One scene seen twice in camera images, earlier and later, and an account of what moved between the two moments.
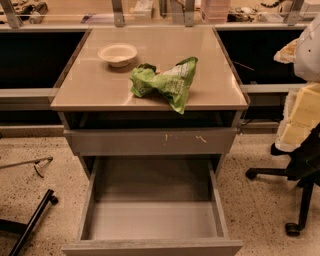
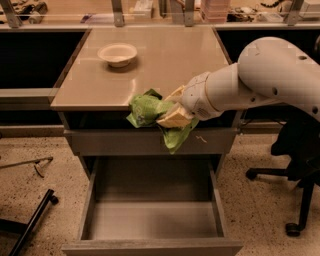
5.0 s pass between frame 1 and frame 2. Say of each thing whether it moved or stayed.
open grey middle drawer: stayed
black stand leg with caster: stayed
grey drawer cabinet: stayed
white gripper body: moved
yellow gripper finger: moved
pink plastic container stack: stayed
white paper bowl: stayed
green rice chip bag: moved
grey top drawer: stayed
